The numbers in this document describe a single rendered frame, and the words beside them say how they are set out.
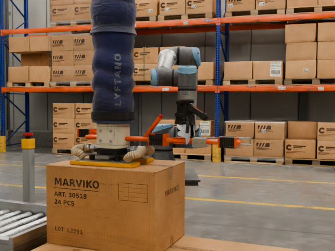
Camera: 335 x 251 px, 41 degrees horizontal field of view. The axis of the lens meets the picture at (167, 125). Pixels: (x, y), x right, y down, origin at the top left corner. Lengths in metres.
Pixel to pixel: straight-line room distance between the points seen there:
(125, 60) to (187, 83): 0.34
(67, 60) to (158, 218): 8.87
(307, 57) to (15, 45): 6.82
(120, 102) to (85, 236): 0.67
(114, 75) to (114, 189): 0.55
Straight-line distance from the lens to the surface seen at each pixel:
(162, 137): 2.16
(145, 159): 2.30
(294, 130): 9.76
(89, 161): 2.24
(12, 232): 2.65
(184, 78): 2.12
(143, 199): 2.07
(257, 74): 9.36
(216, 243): 2.35
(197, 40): 11.01
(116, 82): 2.20
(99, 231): 2.22
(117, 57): 2.22
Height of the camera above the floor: 1.26
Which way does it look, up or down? 3 degrees down
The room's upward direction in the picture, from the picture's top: straight up
